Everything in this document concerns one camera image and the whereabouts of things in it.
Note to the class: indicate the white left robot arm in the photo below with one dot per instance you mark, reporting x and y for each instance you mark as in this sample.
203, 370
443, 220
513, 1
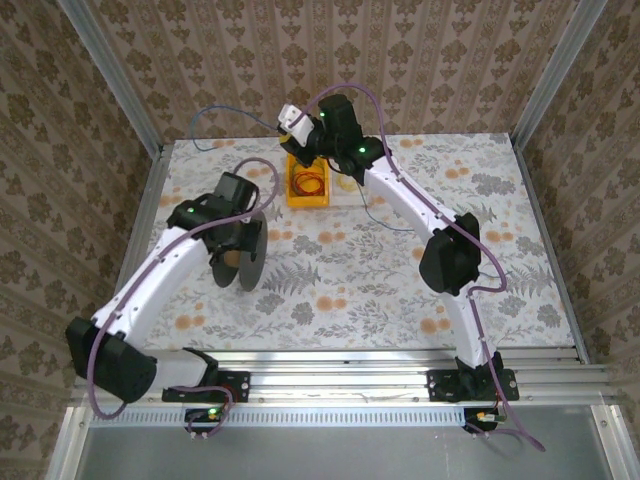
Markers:
150, 270

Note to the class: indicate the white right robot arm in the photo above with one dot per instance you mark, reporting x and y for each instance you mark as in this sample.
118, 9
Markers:
400, 195

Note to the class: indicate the white plastic bin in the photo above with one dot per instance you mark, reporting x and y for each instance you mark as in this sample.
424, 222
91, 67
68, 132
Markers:
350, 197

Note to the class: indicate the yellow plastic bin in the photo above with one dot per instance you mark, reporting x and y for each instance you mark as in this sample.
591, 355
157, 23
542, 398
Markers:
307, 201

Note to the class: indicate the floral tablecloth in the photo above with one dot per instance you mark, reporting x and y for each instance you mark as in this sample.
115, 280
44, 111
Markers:
350, 280

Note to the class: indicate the aluminium table side rail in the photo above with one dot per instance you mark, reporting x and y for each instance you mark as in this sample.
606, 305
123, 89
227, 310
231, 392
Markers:
147, 200
554, 250

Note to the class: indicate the aluminium frame post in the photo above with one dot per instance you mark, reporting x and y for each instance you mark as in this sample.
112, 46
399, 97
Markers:
555, 75
114, 75

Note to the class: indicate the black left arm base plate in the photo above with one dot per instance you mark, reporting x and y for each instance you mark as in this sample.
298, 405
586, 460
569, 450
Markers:
235, 382

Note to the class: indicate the aluminium mounting rail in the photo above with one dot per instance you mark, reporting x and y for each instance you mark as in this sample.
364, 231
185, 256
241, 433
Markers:
340, 380

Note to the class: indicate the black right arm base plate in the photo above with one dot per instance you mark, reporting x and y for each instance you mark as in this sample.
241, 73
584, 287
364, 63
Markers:
442, 385

